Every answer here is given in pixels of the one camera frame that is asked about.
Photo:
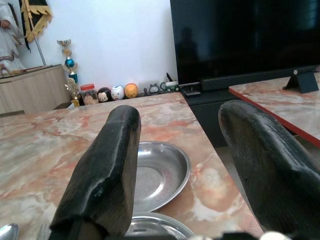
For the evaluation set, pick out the black mouse plush toy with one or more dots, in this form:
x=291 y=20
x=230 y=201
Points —
x=104 y=94

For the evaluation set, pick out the orange bear plush toy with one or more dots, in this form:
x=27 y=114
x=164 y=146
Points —
x=131 y=90

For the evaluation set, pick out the small steel plate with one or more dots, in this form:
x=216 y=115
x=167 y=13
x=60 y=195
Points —
x=160 y=175

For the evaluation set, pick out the grey cat figurine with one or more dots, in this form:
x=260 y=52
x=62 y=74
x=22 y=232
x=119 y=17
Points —
x=154 y=88

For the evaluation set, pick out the green and white toy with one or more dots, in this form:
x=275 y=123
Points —
x=171 y=85

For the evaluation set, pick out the steel spoon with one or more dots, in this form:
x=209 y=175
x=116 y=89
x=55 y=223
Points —
x=9 y=231

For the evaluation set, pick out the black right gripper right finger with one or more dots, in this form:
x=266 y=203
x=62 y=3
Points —
x=270 y=170

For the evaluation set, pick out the tall trophy with blue ball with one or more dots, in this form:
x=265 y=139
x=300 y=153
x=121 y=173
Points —
x=69 y=61

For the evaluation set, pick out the black television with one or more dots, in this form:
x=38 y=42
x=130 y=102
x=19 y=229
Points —
x=245 y=35

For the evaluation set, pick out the red lidded plastic jar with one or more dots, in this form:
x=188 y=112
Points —
x=88 y=94

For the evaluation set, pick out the beige wooden sideboard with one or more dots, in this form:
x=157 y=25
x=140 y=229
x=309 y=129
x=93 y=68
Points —
x=32 y=87

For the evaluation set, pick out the black and gold flag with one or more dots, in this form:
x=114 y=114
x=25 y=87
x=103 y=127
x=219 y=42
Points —
x=35 y=17

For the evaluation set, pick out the black tv cabinet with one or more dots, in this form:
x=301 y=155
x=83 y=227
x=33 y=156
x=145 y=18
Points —
x=207 y=115

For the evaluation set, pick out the white robed statue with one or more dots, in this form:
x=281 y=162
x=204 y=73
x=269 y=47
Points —
x=8 y=37

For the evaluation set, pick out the black soundbar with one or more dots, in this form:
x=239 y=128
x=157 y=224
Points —
x=250 y=77

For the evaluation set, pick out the large steel plate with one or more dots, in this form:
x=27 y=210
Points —
x=155 y=226

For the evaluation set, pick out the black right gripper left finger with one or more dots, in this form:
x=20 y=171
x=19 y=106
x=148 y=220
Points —
x=105 y=172

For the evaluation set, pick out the white duck plush toy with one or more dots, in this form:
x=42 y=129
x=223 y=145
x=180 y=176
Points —
x=117 y=92

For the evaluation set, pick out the small gold trophy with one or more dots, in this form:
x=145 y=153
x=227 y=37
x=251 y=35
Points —
x=73 y=92

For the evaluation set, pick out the marble side table red edge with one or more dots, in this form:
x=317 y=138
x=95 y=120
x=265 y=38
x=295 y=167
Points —
x=280 y=105

